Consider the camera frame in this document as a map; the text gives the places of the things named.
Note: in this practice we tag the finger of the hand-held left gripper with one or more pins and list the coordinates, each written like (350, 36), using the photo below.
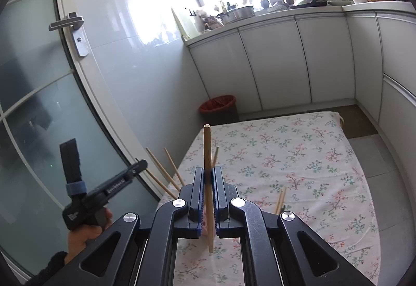
(138, 168)

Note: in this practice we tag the person's left hand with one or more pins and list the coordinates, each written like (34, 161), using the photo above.
(81, 240)

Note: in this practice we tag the floral tablecloth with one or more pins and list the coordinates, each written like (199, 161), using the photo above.
(276, 159)

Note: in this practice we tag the red trash bin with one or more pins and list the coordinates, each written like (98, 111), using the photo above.
(219, 108)

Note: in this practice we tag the white cutting board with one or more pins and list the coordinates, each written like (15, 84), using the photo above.
(178, 24)

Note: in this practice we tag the small steel pot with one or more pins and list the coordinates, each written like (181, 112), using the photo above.
(210, 22)

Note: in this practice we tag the frosted glass door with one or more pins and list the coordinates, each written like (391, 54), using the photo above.
(32, 94)

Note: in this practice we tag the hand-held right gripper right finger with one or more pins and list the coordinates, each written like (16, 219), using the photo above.
(218, 208)

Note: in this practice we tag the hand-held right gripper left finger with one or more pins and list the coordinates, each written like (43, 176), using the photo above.
(200, 208)

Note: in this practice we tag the large steel pot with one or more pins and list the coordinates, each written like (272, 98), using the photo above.
(240, 14)

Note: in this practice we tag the light bamboo chopstick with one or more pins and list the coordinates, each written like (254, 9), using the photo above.
(207, 159)
(174, 165)
(161, 169)
(161, 184)
(215, 156)

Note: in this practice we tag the white kitchen cabinets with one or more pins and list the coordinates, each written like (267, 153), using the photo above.
(276, 58)

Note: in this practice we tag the pile of wooden chopsticks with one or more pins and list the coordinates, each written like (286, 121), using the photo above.
(280, 201)

